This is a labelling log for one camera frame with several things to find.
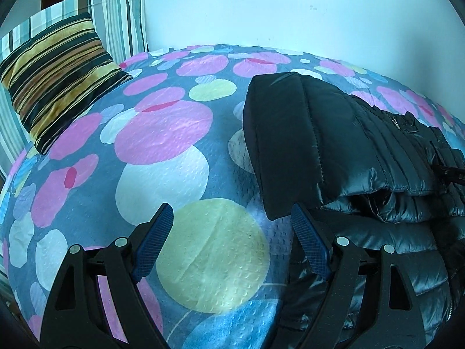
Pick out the blue white striped cushion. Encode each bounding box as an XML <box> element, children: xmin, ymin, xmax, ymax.
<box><xmin>0</xmin><ymin>0</ymin><xmax>150</xmax><ymax>190</ymax></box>

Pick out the yellow black striped pillow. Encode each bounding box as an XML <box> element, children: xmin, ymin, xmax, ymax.
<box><xmin>0</xmin><ymin>13</ymin><xmax>134</xmax><ymax>155</ymax></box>

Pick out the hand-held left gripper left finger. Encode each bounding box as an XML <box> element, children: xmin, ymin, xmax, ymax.
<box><xmin>40</xmin><ymin>202</ymin><xmax>175</xmax><ymax>349</ymax></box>

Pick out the black puffer jacket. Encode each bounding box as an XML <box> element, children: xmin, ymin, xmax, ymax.
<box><xmin>243</xmin><ymin>73</ymin><xmax>465</xmax><ymax>349</ymax></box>

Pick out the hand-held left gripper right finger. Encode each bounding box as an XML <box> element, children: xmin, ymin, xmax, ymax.
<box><xmin>291</xmin><ymin>203</ymin><xmax>428</xmax><ymax>349</ymax></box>

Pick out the dotted bed sheet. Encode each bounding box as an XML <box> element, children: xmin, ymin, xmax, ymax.
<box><xmin>0</xmin><ymin>44</ymin><xmax>465</xmax><ymax>349</ymax></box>

